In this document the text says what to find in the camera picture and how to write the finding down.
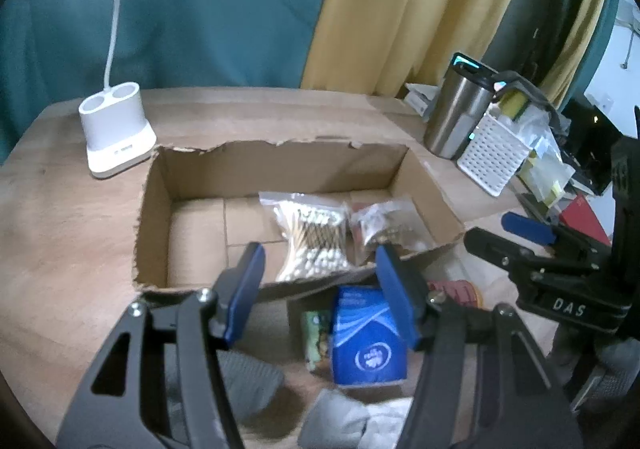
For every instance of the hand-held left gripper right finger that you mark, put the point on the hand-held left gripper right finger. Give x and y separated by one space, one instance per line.
400 299

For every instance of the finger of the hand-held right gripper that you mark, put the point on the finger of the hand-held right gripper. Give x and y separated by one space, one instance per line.
495 249
530 226

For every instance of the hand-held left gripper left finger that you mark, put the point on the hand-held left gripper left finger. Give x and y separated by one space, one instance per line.
245 289

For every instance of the red can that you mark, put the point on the red can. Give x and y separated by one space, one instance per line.
457 291

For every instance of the blue tissue pack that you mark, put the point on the blue tissue pack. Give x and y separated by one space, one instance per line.
365 344

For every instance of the green packet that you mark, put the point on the green packet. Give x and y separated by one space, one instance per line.
317 339

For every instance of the grey sock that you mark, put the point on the grey sock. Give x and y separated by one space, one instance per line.
250 379

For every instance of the cardboard box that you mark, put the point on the cardboard box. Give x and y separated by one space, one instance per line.
200 169

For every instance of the white sock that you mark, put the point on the white sock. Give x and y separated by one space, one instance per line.
345 421

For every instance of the red book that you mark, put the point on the red book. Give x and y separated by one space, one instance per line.
582 221

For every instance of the clear plastic bags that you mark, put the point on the clear plastic bags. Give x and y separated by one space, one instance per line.
547 164

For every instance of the clear bag of brown snacks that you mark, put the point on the clear bag of brown snacks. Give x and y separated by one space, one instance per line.
390 226

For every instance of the white perforated basket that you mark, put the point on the white perforated basket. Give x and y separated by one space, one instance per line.
490 154

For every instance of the bag of cotton swabs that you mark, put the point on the bag of cotton swabs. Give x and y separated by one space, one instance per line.
310 234

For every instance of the black box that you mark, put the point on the black box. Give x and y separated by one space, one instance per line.
595 144

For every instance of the yellow sponge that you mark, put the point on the yellow sponge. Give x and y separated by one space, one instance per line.
512 104

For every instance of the steel tumbler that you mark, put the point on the steel tumbler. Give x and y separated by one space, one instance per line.
455 109

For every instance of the white paper boxes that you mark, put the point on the white paper boxes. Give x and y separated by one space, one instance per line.
420 99

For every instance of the white desk lamp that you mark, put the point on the white desk lamp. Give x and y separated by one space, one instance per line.
115 139

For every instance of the yellow curtain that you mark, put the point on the yellow curtain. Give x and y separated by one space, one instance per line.
425 4

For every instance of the teal curtain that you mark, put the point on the teal curtain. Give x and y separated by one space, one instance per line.
210 4

